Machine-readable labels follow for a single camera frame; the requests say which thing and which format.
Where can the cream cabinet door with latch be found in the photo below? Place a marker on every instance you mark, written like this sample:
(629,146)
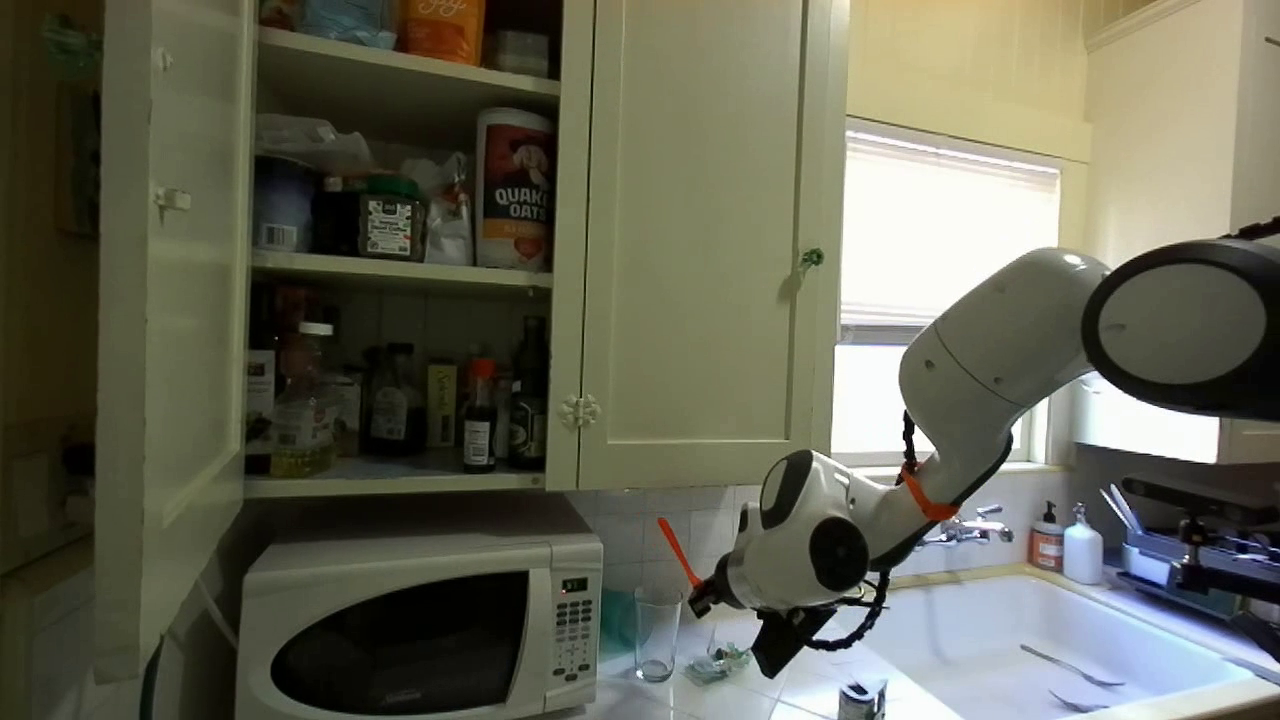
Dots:
(167,335)

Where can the metal spoon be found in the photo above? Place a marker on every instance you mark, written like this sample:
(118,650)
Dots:
(1066,662)
(1073,697)

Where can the small round black-white object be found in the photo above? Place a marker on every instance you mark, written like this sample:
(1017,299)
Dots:
(862,697)

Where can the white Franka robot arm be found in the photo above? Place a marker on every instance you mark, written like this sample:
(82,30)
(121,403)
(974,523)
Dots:
(1001,346)

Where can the dark glass jar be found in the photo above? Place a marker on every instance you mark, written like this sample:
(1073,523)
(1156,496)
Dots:
(389,403)

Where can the Quaker oats canister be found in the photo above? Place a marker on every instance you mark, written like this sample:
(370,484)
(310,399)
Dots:
(513,185)

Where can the white cap bottle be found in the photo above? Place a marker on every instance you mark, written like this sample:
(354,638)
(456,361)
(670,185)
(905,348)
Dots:
(304,405)

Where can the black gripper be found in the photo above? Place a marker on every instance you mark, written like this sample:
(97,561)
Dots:
(724,596)

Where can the yellowish small box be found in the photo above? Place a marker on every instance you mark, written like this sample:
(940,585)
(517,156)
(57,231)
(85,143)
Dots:
(440,405)

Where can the red cap sauce bottle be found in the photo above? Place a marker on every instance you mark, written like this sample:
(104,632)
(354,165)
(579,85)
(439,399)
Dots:
(476,420)

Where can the brown soap bottle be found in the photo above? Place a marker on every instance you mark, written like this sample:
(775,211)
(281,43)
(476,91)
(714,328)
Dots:
(1045,543)

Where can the dark tin can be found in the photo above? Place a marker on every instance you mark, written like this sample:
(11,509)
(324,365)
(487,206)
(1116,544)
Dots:
(521,50)

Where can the tall dark bottle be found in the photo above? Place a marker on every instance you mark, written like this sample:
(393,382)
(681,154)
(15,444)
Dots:
(524,403)

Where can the green lid jar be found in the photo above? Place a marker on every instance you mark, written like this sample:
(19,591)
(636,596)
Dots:
(393,223)

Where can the white cabinet door latch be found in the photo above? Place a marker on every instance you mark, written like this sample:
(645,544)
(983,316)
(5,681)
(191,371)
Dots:
(168,201)

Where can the blue food packet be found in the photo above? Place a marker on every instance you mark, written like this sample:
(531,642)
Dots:
(347,17)

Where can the dark dish rack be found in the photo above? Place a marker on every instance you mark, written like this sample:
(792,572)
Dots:
(1202,561)

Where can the plastic spice bag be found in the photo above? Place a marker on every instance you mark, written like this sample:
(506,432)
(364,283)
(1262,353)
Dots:
(449,213)

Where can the clear plastic bag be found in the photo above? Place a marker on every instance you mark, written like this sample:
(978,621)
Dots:
(315,143)

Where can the white and blue tub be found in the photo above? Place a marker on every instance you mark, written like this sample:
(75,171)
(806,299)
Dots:
(281,206)

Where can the white label carton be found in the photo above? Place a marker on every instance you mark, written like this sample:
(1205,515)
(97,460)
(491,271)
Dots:
(259,403)

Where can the white kitchen sink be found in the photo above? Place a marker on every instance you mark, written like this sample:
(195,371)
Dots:
(987,624)

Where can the white window blind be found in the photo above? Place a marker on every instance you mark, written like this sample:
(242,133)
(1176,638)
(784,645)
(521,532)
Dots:
(932,201)

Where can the cream window frame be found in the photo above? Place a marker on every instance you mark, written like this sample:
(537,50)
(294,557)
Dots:
(866,467)

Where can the small dark jar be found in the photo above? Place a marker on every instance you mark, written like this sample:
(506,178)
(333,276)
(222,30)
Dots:
(339,219)

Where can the orange food package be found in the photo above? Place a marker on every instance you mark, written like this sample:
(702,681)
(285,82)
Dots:
(446,27)

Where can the clear drinking glass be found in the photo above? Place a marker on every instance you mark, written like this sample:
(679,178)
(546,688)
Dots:
(658,642)

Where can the white soap bottle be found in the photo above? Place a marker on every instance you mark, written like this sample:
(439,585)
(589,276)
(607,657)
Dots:
(1083,550)

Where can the cream cabinet door green knob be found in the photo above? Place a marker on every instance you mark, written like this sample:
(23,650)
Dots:
(706,265)

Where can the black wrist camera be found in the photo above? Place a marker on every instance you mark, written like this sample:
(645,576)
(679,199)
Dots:
(791,642)

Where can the chrome sink faucet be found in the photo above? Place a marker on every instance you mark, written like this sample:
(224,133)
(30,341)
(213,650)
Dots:
(983,529)

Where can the cream wall cabinet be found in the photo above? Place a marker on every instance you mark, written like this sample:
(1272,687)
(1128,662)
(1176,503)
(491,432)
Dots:
(400,285)

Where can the white microwave oven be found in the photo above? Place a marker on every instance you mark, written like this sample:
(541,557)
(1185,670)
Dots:
(400,624)

